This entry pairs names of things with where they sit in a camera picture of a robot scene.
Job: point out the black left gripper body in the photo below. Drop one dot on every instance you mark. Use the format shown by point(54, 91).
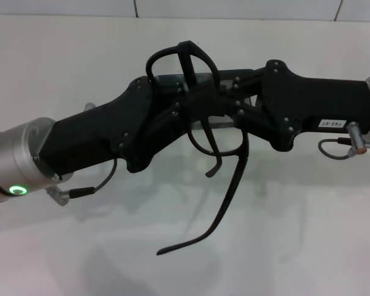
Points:
point(89, 135)

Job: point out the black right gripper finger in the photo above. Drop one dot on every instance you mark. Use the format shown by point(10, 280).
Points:
point(249, 117)
point(246, 81)

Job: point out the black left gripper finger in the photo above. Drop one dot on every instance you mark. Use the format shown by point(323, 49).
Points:
point(203, 109)
point(169, 91)

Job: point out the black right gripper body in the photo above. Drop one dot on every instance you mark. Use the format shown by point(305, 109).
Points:
point(320, 101)

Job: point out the black glasses case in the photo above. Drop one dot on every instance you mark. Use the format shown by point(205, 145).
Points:
point(216, 124)

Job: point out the black glasses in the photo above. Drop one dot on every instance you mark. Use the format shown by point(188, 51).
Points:
point(231, 185)

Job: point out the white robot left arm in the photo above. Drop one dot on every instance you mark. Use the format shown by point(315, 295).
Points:
point(15, 154)

